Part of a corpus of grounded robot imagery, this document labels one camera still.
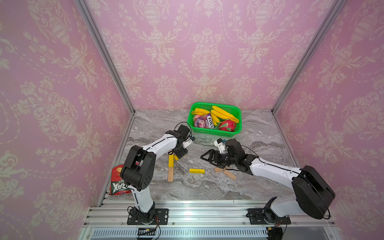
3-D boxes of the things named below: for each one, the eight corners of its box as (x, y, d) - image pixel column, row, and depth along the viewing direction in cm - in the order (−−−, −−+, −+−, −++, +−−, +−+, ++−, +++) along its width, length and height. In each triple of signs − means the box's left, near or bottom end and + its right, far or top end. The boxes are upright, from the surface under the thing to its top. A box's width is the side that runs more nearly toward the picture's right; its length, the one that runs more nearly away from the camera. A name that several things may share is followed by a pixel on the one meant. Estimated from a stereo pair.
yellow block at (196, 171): (189, 173, 90) (189, 172, 89) (189, 170, 92) (189, 168, 90) (205, 173, 90) (205, 172, 89) (205, 170, 92) (205, 168, 90)
